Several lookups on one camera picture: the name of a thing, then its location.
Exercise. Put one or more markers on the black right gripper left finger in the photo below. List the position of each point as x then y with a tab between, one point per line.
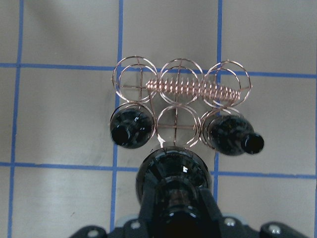
153	212

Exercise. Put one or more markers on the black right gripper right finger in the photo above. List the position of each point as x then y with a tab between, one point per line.
209	214

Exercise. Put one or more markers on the dark wine bottle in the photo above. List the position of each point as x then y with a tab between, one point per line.
131	125
232	135
178	172

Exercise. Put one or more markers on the copper wire bottle basket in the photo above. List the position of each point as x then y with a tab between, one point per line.
180	97

